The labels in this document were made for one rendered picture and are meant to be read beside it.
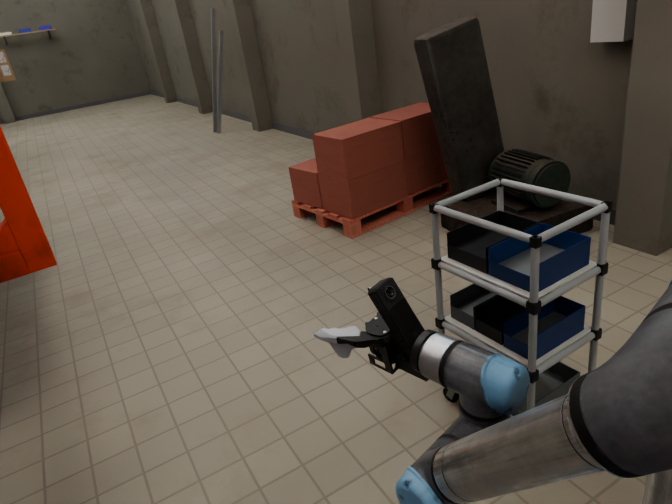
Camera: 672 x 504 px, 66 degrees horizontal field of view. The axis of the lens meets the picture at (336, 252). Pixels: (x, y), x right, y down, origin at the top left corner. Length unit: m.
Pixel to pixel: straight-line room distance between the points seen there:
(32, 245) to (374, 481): 2.49
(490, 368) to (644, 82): 3.07
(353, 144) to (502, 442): 3.63
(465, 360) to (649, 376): 0.34
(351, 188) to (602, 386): 3.74
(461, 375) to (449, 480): 0.15
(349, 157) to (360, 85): 2.07
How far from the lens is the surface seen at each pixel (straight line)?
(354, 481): 2.29
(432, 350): 0.81
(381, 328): 0.87
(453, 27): 3.91
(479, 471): 0.67
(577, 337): 2.21
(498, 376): 0.76
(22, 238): 3.66
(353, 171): 4.16
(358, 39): 6.05
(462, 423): 0.83
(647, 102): 3.71
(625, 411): 0.50
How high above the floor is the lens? 1.73
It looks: 25 degrees down
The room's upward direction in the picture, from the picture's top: 9 degrees counter-clockwise
